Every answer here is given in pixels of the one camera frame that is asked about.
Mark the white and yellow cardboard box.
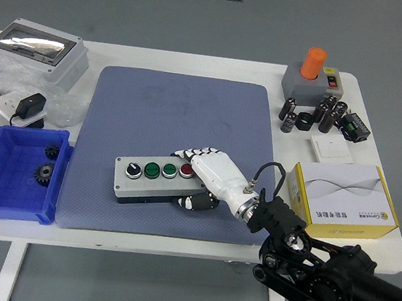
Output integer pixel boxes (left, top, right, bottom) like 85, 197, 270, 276
280, 155, 402, 248

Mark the black ring nut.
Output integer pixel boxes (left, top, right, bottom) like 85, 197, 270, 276
294, 111, 315, 133

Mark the blue plastic bin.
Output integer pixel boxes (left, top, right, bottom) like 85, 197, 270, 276
0, 122, 76, 230

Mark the orange cylinder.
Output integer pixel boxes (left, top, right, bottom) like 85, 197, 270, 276
299, 46, 328, 82

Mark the grey push button control box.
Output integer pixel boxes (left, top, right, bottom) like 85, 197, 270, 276
109, 149, 211, 215

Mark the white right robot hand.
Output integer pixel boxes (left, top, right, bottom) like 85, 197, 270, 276
164, 142, 264, 220

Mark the blue-grey table mat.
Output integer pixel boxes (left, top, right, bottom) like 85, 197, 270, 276
55, 60, 293, 254

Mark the black module with green terminal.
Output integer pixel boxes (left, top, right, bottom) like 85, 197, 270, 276
337, 111, 374, 145

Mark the grey block holder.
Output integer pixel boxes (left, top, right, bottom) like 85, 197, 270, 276
278, 59, 332, 110

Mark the grey switch box yellow label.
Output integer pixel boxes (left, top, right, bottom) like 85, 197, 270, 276
319, 66, 347, 103

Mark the small black gear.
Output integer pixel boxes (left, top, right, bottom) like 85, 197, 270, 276
43, 143, 60, 162

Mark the grey enclosure with clear window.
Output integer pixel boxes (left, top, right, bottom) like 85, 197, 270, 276
0, 15, 94, 95

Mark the black power adapter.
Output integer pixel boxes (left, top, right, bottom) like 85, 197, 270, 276
7, 89, 50, 130

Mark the white wall socket plate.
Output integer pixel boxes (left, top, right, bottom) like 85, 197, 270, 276
0, 90, 50, 127

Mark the clear plastic bag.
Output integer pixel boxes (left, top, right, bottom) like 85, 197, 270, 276
0, 55, 91, 131

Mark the large black gear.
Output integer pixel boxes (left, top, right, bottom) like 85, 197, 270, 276
31, 160, 55, 189

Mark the white wall switch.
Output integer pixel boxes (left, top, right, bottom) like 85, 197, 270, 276
307, 130, 358, 167

